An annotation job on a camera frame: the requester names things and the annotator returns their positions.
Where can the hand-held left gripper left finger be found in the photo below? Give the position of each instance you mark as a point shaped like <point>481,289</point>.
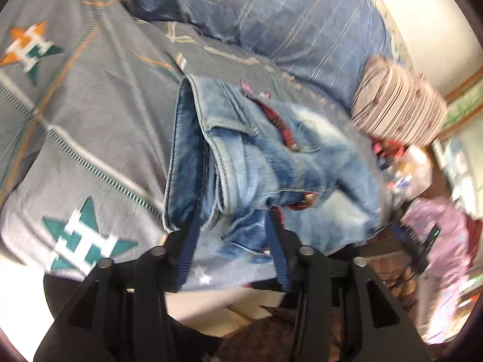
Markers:
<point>186,250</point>

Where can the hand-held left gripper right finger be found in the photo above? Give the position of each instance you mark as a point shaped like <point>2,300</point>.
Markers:
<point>278,250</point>

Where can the light blue denim pants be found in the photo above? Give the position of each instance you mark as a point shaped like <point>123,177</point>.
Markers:
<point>256,158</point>

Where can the pink patterned cloth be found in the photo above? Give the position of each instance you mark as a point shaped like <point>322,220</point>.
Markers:
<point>449,256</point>

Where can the red plastic package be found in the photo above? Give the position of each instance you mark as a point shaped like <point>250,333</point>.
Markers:
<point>386,151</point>

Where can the striped floral pillow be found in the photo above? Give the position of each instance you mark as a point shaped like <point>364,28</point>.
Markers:
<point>400,101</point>

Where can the wooden framed picture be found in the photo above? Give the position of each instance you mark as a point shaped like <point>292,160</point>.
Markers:
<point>466,101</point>

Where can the grey star-print blanket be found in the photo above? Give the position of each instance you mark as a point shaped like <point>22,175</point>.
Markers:
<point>94,120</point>

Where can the blue plaid pillow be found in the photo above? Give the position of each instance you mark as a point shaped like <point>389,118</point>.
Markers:
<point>283,26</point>

